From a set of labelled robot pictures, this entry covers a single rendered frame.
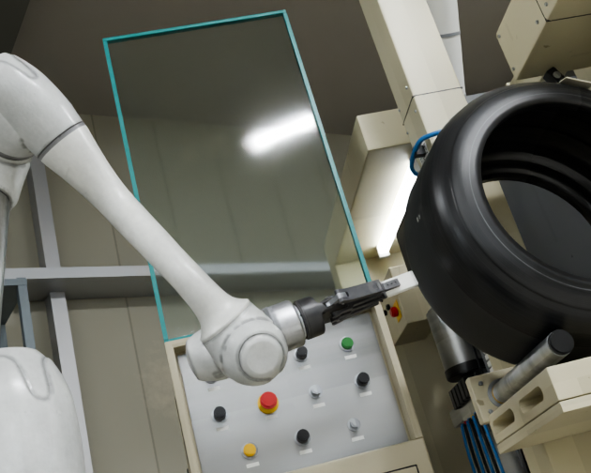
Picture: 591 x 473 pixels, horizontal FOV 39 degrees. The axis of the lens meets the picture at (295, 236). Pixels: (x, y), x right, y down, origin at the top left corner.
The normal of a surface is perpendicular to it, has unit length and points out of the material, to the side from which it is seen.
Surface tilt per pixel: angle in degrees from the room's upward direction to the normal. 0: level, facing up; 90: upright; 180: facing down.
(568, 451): 90
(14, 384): 74
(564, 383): 90
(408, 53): 90
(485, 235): 91
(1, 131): 132
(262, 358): 121
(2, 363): 65
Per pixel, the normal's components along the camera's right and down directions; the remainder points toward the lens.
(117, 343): 0.47, -0.47
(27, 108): 0.04, 0.10
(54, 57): 0.25, 0.88
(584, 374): 0.07, -0.42
